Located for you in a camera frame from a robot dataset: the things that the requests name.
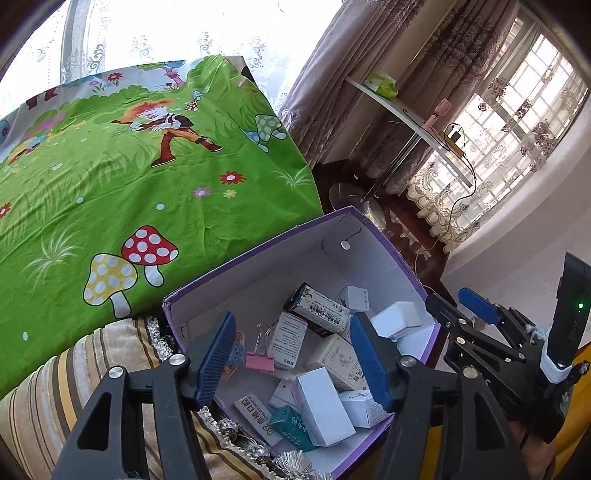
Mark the beige patterned curtain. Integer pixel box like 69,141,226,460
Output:
277,0,522,195

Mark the striped plush sofa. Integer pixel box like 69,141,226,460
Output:
0,316,333,480

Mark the floral lace curtain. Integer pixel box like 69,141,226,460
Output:
406,14,587,252

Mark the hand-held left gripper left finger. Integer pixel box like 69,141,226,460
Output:
51,311,237,480

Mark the pink handheld item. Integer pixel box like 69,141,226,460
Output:
424,98,451,126

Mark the black cable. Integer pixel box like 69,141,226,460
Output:
455,138,477,197

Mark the green cartoon printed cloth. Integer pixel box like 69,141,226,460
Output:
0,54,324,400

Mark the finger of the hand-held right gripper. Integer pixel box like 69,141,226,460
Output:
458,287,549,365
426,293,546,385

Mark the large plain white box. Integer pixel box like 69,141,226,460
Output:
295,368,356,448

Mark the purple cardboard box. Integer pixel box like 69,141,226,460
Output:
161,206,441,480

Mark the teal foil packet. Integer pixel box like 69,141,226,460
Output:
270,405,318,453

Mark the pink binder clip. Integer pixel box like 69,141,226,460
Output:
245,323,276,371

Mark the round metal stand base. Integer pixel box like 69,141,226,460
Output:
329,182,386,232

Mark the green tissue pack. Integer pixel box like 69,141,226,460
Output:
364,73,398,101

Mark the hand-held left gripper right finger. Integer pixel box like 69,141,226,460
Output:
349,313,527,480

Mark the black and white box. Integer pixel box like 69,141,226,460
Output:
283,282,352,336

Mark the white box figure drawing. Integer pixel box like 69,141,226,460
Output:
307,333,370,393

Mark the white lace curtain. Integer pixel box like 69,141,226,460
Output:
0,0,342,121

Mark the white box orange logo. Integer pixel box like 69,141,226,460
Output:
233,393,283,447

